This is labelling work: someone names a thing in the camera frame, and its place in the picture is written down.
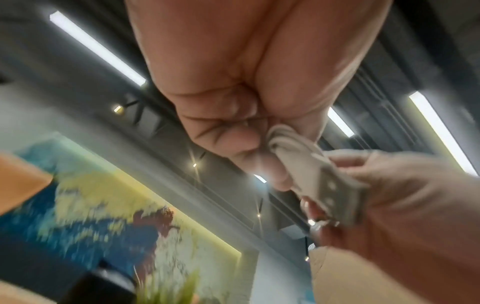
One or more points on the colourful abstract wall painting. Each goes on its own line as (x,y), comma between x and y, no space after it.
(93,202)

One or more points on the black sofa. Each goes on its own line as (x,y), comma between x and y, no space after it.
(30,261)

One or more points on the green potted plant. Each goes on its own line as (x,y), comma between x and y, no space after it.
(172,291)

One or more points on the row of ceiling light strips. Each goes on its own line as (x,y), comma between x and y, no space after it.
(97,47)

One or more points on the person's right hand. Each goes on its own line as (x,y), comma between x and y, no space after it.
(420,222)

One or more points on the black travel mug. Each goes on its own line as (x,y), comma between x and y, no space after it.
(97,288)

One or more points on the person's left hand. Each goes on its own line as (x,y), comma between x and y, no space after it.
(243,59)

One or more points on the wooden table with blue inlay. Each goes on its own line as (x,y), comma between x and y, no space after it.
(18,295)

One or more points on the orange chair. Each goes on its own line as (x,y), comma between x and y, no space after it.
(18,184)

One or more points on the black ceiling spotlight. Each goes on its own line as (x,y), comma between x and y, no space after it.
(118,109)
(194,164)

